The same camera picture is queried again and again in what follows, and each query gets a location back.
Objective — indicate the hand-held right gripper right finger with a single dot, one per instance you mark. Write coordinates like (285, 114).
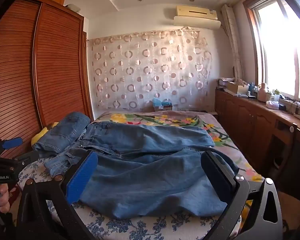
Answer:
(215, 177)

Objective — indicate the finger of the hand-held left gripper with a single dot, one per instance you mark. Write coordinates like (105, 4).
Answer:
(12, 143)
(27, 158)

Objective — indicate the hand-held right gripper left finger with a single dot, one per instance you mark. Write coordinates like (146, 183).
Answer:
(82, 177)

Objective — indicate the blue denim pants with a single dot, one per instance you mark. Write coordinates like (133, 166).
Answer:
(145, 170)
(65, 130)

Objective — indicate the folded blue denim pants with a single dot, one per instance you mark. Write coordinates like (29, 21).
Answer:
(65, 130)

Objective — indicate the person's left hand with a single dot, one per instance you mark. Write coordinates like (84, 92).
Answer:
(4, 198)

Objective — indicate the yellow plush toy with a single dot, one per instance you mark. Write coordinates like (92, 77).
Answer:
(43, 132)

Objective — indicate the long wooden cabinet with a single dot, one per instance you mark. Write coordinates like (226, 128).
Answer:
(245, 120)

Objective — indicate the colourful floral blanket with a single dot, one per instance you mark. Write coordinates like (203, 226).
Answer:
(165, 120)

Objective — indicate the blue floral bed sheet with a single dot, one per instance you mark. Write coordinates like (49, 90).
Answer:
(145, 227)

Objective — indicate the brown slatted wooden wardrobe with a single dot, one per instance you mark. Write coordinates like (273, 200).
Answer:
(57, 67)

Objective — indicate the open cardboard box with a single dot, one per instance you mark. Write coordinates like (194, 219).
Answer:
(237, 87)

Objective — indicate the white tissue pack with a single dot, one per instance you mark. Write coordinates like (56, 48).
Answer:
(272, 104)

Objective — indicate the dark bottle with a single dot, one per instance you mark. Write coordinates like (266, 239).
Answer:
(252, 90)

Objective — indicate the stack of papers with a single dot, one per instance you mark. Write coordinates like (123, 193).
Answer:
(225, 82)

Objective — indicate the white jug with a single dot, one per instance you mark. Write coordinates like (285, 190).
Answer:
(263, 93)

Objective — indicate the green-capped bottle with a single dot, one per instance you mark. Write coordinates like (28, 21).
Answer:
(276, 95)

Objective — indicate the white power strip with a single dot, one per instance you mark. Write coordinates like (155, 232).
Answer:
(293, 108)

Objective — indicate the sheer circle-patterned curtain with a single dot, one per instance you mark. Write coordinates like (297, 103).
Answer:
(145, 70)

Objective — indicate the pale patterned window curtain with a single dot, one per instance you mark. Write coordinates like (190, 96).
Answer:
(232, 42)

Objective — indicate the wood-framed window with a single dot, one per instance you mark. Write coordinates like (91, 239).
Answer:
(277, 50)

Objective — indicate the white air deflector panel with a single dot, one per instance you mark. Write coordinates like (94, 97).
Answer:
(197, 23)

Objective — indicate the white wall air conditioner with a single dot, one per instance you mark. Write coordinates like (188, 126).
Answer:
(195, 10)

